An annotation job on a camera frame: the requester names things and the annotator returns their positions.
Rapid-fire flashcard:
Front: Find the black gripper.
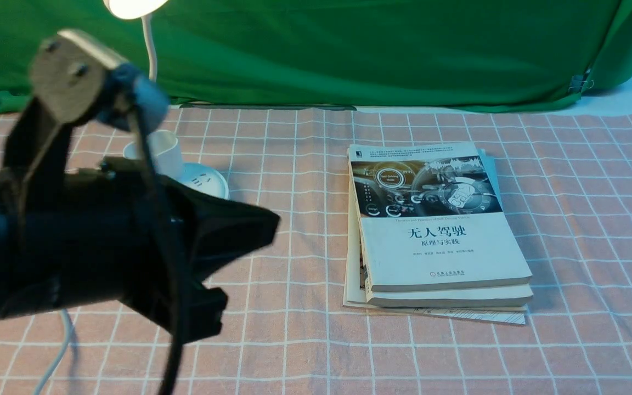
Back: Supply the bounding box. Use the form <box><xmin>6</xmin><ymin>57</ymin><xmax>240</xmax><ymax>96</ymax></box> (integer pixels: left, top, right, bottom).
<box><xmin>17</xmin><ymin>165</ymin><xmax>281</xmax><ymax>343</ymax></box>

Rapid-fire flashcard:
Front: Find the metal binder clip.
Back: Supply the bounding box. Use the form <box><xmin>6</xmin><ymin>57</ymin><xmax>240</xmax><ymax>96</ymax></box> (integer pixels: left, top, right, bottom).
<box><xmin>567</xmin><ymin>68</ymin><xmax>595</xmax><ymax>94</ymax></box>

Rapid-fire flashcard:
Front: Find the black camera cable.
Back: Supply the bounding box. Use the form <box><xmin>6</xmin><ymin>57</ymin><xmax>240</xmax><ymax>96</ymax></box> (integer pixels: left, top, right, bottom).
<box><xmin>0</xmin><ymin>107</ymin><xmax>191</xmax><ymax>395</ymax></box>

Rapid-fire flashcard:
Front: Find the top white Chinese book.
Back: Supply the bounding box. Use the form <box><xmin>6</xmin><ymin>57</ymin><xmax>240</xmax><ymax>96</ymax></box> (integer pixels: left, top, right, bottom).
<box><xmin>347</xmin><ymin>143</ymin><xmax>533</xmax><ymax>292</ymax></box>

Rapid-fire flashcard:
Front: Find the bottom thin booklet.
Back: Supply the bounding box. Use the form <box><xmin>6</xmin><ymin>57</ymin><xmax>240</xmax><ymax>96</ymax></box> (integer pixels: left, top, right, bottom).
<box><xmin>343</xmin><ymin>180</ymin><xmax>527</xmax><ymax>325</ymax></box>

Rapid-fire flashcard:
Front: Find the green backdrop cloth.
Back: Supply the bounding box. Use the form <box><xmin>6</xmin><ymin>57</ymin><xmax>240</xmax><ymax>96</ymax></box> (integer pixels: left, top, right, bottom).
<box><xmin>0</xmin><ymin>0</ymin><xmax>632</xmax><ymax>115</ymax></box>

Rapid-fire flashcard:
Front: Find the white lamp power cable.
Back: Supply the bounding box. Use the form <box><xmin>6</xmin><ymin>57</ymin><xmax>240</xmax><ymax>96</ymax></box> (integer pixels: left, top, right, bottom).
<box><xmin>32</xmin><ymin>309</ymin><xmax>74</xmax><ymax>395</ymax></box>

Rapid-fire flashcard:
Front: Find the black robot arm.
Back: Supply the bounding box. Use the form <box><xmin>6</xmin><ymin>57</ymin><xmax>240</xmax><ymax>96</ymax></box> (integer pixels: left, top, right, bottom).
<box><xmin>0</xmin><ymin>157</ymin><xmax>280</xmax><ymax>331</ymax></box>

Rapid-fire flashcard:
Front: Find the white desk lamp with sockets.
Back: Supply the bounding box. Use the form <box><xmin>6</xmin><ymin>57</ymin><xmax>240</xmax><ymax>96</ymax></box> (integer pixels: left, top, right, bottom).
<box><xmin>104</xmin><ymin>1</ymin><xmax>230</xmax><ymax>199</ymax></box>

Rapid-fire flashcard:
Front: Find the pink checkered tablecloth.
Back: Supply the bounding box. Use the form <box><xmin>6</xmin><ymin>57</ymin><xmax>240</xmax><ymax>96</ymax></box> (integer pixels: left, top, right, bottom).
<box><xmin>0</xmin><ymin>107</ymin><xmax>632</xmax><ymax>395</ymax></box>

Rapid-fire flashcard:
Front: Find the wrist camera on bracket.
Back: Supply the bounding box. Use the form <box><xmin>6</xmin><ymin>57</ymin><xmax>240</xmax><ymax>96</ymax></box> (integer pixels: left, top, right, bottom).
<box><xmin>2</xmin><ymin>29</ymin><xmax>169</xmax><ymax>179</ymax></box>

